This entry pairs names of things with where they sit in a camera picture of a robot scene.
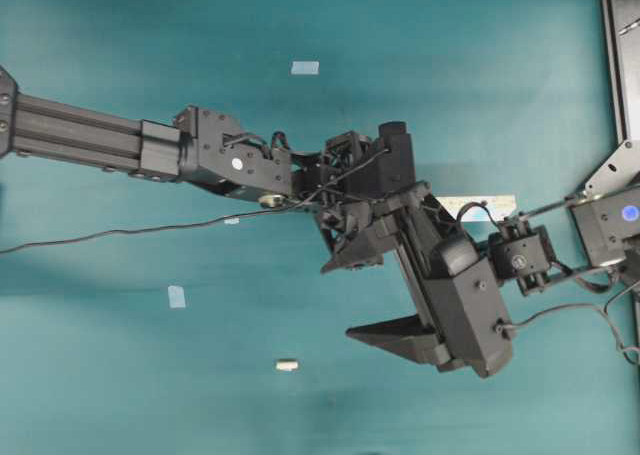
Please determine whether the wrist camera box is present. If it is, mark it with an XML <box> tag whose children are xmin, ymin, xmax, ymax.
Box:
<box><xmin>425</xmin><ymin>233</ymin><xmax>513</xmax><ymax>378</ymax></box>
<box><xmin>344</xmin><ymin>121</ymin><xmax>416</xmax><ymax>198</ymax></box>

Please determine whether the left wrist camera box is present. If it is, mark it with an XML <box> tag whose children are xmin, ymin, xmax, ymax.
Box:
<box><xmin>344</xmin><ymin>121</ymin><xmax>416</xmax><ymax>198</ymax></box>

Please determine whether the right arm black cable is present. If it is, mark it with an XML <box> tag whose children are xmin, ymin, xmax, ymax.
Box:
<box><xmin>457</xmin><ymin>202</ymin><xmax>640</xmax><ymax>366</ymax></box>

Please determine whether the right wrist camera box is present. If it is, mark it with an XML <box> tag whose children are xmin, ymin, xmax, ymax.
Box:
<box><xmin>425</xmin><ymin>233</ymin><xmax>513</xmax><ymax>378</ymax></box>

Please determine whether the grey metal base plate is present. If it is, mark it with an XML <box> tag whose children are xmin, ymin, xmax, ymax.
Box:
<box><xmin>584</xmin><ymin>140</ymin><xmax>640</xmax><ymax>197</ymax></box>

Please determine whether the blue tape marker top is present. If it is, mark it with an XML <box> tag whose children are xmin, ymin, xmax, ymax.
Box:
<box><xmin>290</xmin><ymin>61</ymin><xmax>320</xmax><ymax>76</ymax></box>

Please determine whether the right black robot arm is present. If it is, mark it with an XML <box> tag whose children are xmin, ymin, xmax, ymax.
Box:
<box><xmin>332</xmin><ymin>183</ymin><xmax>639</xmax><ymax>378</ymax></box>

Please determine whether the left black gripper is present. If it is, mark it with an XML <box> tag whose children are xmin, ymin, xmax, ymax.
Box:
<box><xmin>309</xmin><ymin>130</ymin><xmax>430</xmax><ymax>274</ymax></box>

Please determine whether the small wooden rod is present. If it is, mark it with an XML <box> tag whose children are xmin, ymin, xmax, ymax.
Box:
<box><xmin>275</xmin><ymin>358</ymin><xmax>300</xmax><ymax>372</ymax></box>

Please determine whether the white wooden board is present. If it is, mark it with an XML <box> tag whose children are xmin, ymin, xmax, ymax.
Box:
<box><xmin>437</xmin><ymin>195</ymin><xmax>517</xmax><ymax>222</ymax></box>

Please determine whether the blue tape marker left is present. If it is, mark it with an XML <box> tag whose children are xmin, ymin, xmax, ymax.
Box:
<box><xmin>167</xmin><ymin>285</ymin><xmax>187</xmax><ymax>309</ymax></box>

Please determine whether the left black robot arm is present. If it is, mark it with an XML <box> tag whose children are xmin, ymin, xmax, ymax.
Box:
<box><xmin>1</xmin><ymin>73</ymin><xmax>437</xmax><ymax>270</ymax></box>

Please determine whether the black aluminium frame rail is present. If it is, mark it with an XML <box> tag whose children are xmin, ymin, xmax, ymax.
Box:
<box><xmin>601</xmin><ymin>0</ymin><xmax>639</xmax><ymax>142</ymax></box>

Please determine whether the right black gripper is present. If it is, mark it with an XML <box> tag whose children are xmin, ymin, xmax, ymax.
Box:
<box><xmin>345</xmin><ymin>179</ymin><xmax>496</xmax><ymax>371</ymax></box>

